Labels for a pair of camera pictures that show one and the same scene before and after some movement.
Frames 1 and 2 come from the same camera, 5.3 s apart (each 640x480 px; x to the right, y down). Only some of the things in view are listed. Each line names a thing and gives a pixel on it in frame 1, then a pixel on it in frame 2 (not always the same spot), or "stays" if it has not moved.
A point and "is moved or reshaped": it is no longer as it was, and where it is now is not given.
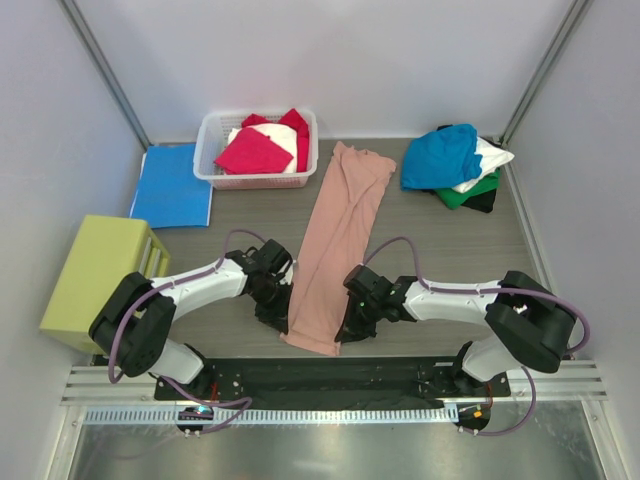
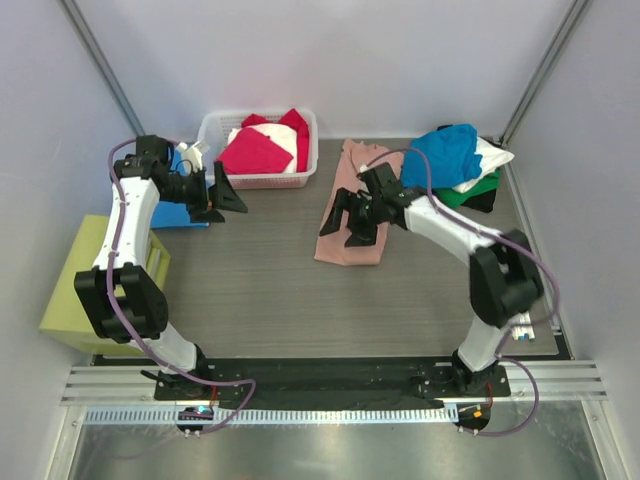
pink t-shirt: [335, 244] is moved or reshaped
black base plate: [332, 382] stays
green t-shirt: [452, 198] stays
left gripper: [277, 317] to [222, 197]
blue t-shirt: [444, 158] stays
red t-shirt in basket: [251, 152] stays
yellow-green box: [105, 251] stays
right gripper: [352, 329] to [343, 202]
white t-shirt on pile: [493, 157] stays
